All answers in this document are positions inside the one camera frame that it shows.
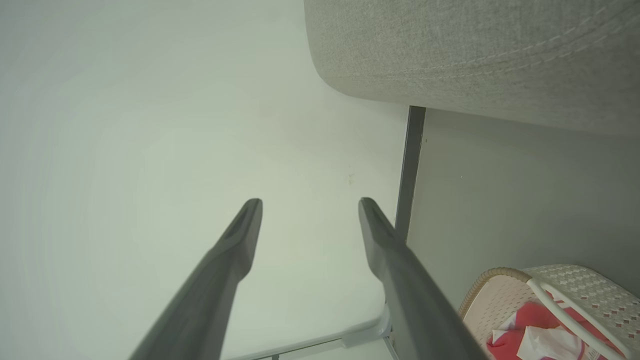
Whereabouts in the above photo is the red cloth garment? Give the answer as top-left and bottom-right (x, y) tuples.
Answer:
(486, 299), (627, 360)

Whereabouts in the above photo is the cream perforated laundry basket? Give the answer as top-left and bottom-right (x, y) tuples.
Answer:
(457, 264), (640, 360)

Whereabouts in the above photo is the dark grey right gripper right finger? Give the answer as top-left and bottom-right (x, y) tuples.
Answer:
(357, 197), (489, 360)

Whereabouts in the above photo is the grey fabric surface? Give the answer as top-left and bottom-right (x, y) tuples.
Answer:
(303, 0), (640, 138)

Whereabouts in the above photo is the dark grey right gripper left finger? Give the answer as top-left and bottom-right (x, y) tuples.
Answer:
(129, 198), (264, 360)

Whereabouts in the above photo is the grey metal stand leg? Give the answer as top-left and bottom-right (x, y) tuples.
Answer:
(224, 304), (400, 360)

